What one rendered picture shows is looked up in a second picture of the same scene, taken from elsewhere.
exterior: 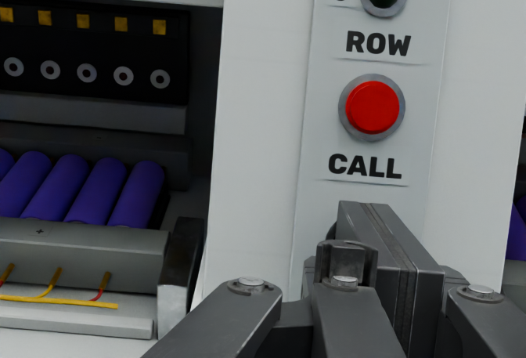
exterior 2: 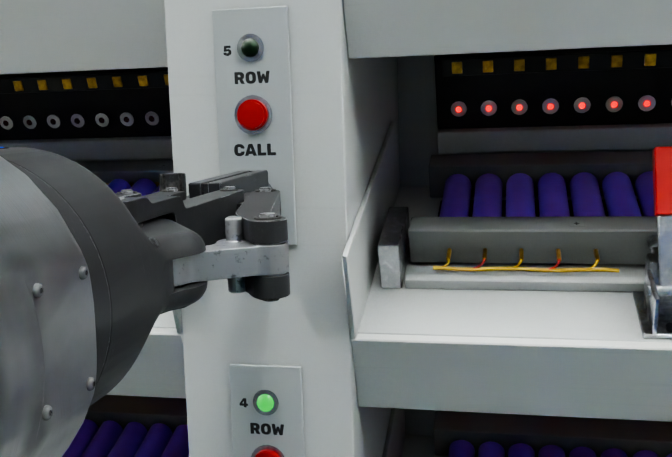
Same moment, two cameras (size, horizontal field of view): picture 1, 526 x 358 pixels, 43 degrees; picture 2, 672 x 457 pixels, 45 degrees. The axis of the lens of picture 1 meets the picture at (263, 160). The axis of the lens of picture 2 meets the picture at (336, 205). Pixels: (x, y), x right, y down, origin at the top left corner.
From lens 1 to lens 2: 0.26 m
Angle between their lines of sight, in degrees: 12
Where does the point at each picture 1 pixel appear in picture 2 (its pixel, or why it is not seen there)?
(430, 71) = (283, 90)
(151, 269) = not seen: hidden behind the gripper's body
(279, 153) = (207, 148)
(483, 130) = (320, 121)
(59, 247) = not seen: hidden behind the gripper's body
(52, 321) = not seen: hidden behind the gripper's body
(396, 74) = (264, 94)
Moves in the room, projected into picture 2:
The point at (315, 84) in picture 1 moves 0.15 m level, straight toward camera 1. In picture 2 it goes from (220, 105) to (44, 107)
